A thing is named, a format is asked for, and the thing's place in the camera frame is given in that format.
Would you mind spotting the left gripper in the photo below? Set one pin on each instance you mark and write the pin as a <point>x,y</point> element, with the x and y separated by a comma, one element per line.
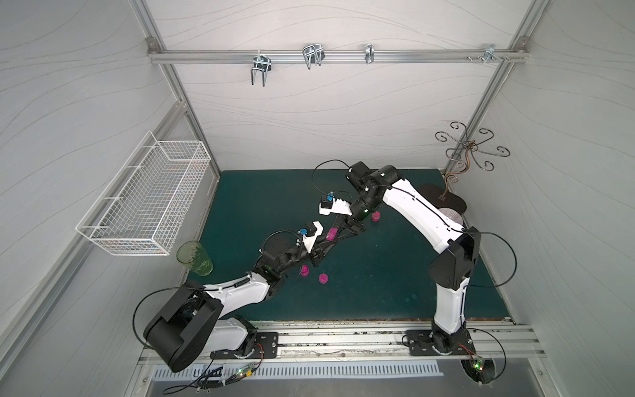
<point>314,250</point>

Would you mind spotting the metal double hook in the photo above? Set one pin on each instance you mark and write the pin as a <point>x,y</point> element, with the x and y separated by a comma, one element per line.
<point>262,65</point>
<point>313,55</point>

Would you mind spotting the green plastic cup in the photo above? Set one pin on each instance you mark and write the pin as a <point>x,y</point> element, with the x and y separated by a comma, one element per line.
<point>194,257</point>

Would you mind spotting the aluminium top crossbar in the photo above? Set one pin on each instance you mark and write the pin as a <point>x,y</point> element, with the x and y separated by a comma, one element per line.
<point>517,54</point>

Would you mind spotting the pink patterned bowl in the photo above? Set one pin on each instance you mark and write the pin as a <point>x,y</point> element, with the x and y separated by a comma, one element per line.
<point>453,215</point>

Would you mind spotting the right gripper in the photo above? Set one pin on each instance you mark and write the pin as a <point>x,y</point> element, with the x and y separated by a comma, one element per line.
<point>354,222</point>

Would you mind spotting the metal hook tree stand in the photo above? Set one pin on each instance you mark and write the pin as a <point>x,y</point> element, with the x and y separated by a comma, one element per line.
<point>462,157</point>

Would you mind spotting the small metal hook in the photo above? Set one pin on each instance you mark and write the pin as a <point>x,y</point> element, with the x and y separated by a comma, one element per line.
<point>369,54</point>

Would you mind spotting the white wire basket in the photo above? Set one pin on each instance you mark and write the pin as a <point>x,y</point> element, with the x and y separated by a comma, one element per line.
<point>143,207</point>

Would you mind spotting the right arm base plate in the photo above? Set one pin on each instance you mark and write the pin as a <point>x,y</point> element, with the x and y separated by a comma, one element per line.
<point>429,343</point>

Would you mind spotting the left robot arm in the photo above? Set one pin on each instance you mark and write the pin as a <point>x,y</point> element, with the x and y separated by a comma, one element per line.
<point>199,318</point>

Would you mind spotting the magenta paint jar back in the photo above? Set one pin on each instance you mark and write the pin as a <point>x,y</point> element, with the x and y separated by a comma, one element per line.
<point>332,234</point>

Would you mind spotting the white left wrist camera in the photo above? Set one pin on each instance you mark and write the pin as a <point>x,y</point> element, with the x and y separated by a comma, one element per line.
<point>308,236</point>

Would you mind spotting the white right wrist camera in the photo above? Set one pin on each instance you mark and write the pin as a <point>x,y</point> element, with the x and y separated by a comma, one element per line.
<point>331,205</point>

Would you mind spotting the metal double hook middle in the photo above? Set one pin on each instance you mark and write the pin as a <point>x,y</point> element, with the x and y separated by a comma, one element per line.
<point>313,55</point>

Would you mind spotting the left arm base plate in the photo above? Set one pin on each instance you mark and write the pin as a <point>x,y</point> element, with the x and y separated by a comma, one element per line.
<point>256,346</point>

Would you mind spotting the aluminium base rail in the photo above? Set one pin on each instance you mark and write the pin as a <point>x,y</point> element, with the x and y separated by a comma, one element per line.
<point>331,341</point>

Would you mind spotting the metal double hook left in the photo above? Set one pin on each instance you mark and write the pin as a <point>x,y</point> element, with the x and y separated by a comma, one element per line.
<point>262,65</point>

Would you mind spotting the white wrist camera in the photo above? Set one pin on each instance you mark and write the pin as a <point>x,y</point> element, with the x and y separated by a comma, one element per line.
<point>331,205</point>
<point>308,236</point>

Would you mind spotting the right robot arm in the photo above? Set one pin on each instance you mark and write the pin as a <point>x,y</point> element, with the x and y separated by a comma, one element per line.
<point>458,248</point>

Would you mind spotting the green table mat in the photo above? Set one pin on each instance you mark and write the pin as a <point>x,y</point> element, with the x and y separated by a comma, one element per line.
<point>381,274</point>

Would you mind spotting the round black device with LED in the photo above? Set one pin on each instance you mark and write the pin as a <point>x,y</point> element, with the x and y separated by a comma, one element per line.
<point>482,371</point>

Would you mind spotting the white slotted cable duct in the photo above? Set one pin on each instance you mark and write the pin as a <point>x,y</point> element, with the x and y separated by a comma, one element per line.
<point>308,370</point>

